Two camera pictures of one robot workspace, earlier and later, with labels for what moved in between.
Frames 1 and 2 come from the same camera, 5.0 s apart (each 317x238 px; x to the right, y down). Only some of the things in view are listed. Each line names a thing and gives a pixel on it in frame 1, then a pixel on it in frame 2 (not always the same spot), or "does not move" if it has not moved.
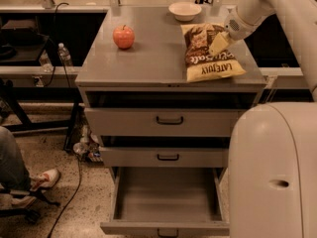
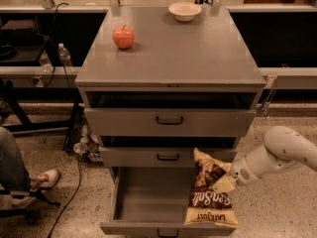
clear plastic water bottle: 64,55 does not move
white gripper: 236,29 → 240,172
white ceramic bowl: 184,11 does not move
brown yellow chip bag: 200,63 → 207,206
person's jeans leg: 13,174 does not move
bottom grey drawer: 167,202 does not move
